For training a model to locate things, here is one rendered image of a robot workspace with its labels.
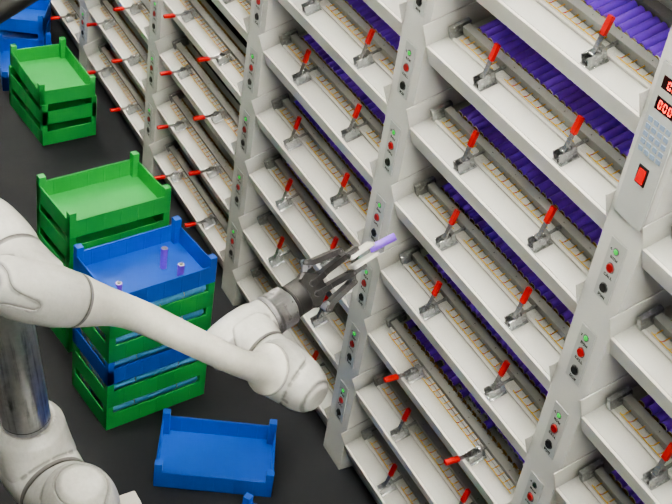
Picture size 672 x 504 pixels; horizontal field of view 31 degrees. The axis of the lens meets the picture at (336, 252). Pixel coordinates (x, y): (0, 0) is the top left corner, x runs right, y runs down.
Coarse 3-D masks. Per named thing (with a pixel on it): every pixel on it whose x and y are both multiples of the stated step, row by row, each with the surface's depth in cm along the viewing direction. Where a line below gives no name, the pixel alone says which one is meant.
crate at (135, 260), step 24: (120, 240) 311; (144, 240) 316; (168, 240) 321; (192, 240) 315; (96, 264) 310; (120, 264) 311; (144, 264) 312; (168, 264) 314; (192, 264) 315; (216, 264) 308; (144, 288) 297; (168, 288) 302; (192, 288) 308
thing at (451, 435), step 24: (384, 312) 289; (384, 336) 289; (384, 360) 287; (408, 360) 283; (408, 384) 278; (456, 384) 276; (432, 408) 272; (456, 432) 267; (480, 480) 258; (504, 480) 257
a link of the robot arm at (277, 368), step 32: (96, 288) 212; (96, 320) 213; (128, 320) 220; (160, 320) 223; (192, 352) 226; (224, 352) 227; (256, 352) 233; (288, 352) 236; (256, 384) 234; (288, 384) 234; (320, 384) 235
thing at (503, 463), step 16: (400, 336) 286; (416, 352) 281; (432, 368) 277; (432, 384) 276; (448, 400) 272; (464, 416) 267; (464, 432) 265; (480, 432) 263; (496, 448) 259; (512, 480) 254
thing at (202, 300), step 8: (208, 288) 311; (192, 296) 309; (200, 296) 311; (208, 296) 313; (168, 304) 306; (176, 304) 308; (184, 304) 309; (192, 304) 311; (200, 304) 313; (208, 304) 315; (176, 312) 309; (184, 312) 311; (104, 328) 301; (112, 328) 299; (120, 328) 300; (112, 336) 300
